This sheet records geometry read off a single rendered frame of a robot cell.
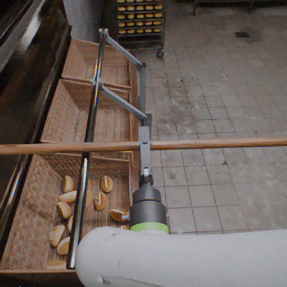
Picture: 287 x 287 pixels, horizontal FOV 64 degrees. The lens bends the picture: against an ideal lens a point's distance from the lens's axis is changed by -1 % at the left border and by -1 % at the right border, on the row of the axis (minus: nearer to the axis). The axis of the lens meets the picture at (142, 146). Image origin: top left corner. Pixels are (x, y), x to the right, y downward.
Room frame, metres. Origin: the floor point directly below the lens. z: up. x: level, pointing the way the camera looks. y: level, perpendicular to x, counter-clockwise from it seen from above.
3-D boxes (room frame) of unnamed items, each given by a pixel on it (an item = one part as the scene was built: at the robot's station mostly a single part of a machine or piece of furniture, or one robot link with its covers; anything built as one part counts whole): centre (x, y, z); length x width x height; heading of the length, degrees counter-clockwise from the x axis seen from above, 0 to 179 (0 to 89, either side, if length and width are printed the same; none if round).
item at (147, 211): (0.23, -0.01, 1.20); 0.12 x 0.06 x 0.09; 92
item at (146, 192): (0.30, -0.01, 1.20); 0.09 x 0.07 x 0.08; 2
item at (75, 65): (1.65, 0.33, 0.72); 0.56 x 0.49 x 0.28; 4
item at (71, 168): (0.46, 0.28, 0.72); 0.56 x 0.49 x 0.28; 3
